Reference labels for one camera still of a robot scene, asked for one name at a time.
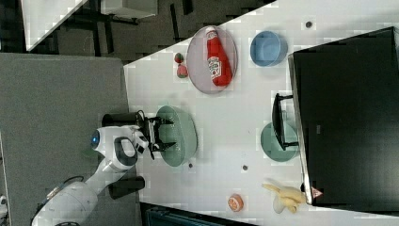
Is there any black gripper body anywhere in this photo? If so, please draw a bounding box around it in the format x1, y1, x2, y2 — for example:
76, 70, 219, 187
144, 117, 160, 152

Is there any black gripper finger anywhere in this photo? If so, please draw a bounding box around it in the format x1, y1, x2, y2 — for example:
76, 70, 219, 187
158, 118, 174, 124
158, 142, 175, 152

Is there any green plastic strainer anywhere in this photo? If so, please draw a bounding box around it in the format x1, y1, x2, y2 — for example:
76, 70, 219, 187
157, 105, 198, 167

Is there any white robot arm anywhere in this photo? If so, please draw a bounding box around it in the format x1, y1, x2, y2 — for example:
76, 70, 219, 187
30, 111, 173, 226

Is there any red green strawberry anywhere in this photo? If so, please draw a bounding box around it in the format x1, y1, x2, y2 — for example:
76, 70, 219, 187
177, 65, 188, 78

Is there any dark red strawberry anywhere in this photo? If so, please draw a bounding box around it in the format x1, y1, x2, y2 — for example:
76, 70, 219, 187
174, 53, 184, 64

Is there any blue crate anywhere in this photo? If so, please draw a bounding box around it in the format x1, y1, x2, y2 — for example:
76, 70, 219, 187
144, 207, 246, 226

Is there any pink round plate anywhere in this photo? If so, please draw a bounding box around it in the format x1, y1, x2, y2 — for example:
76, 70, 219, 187
186, 26, 238, 94

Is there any red ketchup bottle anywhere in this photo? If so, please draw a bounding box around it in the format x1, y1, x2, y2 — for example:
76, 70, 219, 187
205, 26, 232, 87

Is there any orange slice toy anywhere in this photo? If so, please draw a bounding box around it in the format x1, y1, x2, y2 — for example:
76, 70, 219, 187
228, 194, 244, 212

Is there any green round plate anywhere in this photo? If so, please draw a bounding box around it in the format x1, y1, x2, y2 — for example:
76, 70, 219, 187
261, 122, 298, 162

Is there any blue bowl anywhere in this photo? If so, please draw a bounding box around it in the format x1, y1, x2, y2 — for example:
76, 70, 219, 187
250, 31, 288, 67

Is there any peeled toy banana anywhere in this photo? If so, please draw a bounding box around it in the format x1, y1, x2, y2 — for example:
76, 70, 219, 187
262, 183, 307, 214

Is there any black toaster oven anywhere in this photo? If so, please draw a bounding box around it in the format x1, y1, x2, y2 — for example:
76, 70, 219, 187
272, 26, 399, 216

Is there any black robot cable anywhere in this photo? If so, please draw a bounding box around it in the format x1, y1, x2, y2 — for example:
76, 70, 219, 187
135, 109, 156, 161

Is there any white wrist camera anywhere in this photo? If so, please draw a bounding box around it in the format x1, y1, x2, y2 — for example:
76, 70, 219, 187
135, 137, 149, 153

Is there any black cylinder post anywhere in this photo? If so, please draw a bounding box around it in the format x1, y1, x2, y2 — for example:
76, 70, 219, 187
108, 176, 145, 200
102, 113, 137, 127

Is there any black cylinder post front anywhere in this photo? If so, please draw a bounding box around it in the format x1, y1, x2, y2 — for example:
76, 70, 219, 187
108, 176, 145, 200

